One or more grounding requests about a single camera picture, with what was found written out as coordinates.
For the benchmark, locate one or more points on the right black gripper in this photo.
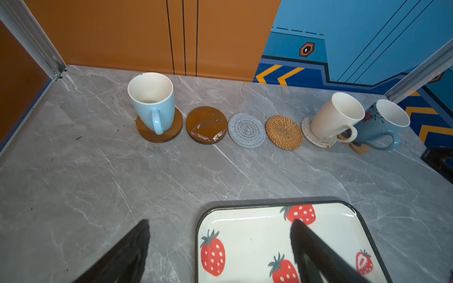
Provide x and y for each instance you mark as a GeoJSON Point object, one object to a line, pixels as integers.
{"type": "Point", "coordinates": [441, 160]}

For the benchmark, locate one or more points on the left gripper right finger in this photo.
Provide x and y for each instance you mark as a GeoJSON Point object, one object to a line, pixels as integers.
{"type": "Point", "coordinates": [316, 260]}

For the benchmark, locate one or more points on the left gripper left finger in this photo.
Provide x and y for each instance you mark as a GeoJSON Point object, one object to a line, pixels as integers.
{"type": "Point", "coordinates": [124, 262]}

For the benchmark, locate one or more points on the brown paw print coaster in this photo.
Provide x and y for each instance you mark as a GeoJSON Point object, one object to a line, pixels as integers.
{"type": "Point", "coordinates": [357, 148]}

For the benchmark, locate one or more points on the white mug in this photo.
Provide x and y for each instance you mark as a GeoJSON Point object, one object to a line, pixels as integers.
{"type": "Point", "coordinates": [340, 113]}

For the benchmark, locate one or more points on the white woven round coaster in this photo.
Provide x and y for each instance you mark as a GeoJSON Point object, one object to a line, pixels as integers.
{"type": "Point", "coordinates": [308, 134]}

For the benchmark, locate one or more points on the tan rattan round coaster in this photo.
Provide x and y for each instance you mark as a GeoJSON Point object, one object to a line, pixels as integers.
{"type": "Point", "coordinates": [284, 132]}

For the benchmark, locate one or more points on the matte brown round coaster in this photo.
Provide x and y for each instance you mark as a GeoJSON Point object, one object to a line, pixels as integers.
{"type": "Point", "coordinates": [167, 136]}

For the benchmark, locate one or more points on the grey woven round coaster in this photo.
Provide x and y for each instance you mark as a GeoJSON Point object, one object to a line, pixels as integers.
{"type": "Point", "coordinates": [246, 130]}

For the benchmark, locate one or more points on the glossy brown round coaster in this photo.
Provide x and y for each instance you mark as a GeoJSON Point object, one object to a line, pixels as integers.
{"type": "Point", "coordinates": [206, 125]}

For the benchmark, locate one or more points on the light blue mug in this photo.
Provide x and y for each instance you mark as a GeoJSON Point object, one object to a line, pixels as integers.
{"type": "Point", "coordinates": [153, 98]}

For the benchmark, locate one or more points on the white strawberry tray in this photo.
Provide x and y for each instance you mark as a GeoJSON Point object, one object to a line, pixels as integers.
{"type": "Point", "coordinates": [251, 243]}

